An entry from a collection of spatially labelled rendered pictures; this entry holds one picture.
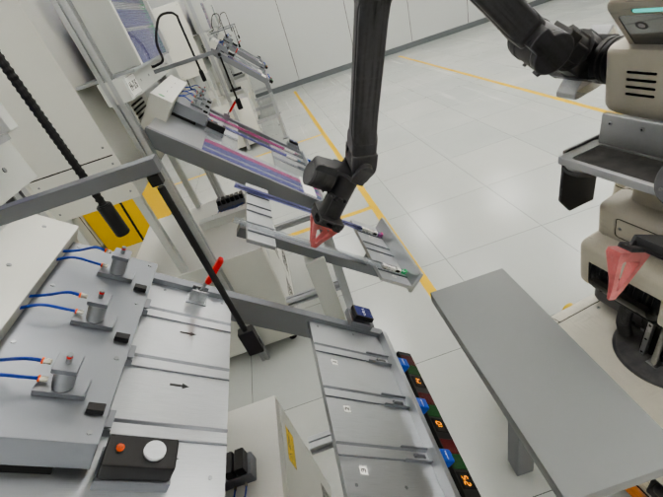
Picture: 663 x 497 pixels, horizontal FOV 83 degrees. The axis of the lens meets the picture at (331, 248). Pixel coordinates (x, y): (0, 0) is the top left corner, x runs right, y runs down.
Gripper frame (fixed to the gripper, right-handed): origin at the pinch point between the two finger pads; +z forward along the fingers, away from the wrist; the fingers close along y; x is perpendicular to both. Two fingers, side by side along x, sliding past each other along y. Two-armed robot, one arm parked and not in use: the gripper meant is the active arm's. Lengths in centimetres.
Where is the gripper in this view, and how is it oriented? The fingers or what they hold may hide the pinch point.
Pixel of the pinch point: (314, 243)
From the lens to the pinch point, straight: 96.6
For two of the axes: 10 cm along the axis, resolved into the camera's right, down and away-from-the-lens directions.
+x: 8.8, 2.9, 3.9
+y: 2.0, 5.1, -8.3
